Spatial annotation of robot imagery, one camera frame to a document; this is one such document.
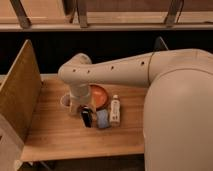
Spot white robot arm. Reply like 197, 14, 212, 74
58, 49, 213, 171

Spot white plastic bottle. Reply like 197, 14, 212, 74
109, 95, 120, 126

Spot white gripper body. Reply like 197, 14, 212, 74
69, 84, 91, 115

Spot white ceramic cup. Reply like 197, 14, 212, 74
60, 94, 70, 107

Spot left wooden side panel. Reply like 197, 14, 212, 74
0, 40, 42, 171

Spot right dark side panel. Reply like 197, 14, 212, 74
154, 36, 169, 51

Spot orange ceramic bowl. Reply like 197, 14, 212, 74
90, 84, 109, 109

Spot black rectangular device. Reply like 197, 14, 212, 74
81, 106, 92, 128

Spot wooden shelf with brackets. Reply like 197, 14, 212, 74
0, 0, 213, 32

